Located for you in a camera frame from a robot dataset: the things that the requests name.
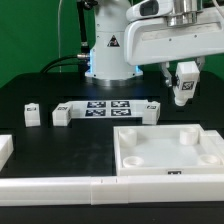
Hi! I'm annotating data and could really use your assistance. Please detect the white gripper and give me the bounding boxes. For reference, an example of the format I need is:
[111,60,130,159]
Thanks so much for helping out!
[124,8,224,87]

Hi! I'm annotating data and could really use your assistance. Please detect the white square tabletop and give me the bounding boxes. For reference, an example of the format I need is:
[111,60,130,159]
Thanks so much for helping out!
[114,124,224,176]

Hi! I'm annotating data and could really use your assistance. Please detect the white left obstacle block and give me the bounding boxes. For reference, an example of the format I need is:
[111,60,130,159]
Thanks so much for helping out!
[0,135,14,171]

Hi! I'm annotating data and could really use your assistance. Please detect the white front fence rail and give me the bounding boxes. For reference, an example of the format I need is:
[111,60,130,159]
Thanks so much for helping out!
[0,174,224,206]

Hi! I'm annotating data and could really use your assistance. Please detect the thin white cable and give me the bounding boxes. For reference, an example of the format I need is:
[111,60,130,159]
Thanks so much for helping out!
[57,0,64,74]

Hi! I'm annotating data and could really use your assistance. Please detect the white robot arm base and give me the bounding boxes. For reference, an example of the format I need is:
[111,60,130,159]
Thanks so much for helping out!
[85,0,143,86]

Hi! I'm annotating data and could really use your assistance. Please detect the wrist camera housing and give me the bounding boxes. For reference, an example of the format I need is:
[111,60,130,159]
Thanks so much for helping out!
[126,0,174,22]

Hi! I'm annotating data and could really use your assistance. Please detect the black cables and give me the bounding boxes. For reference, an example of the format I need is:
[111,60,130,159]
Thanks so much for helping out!
[39,0,99,74]

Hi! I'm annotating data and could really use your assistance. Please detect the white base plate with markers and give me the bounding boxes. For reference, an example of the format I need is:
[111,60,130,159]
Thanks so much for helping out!
[67,99,148,119]

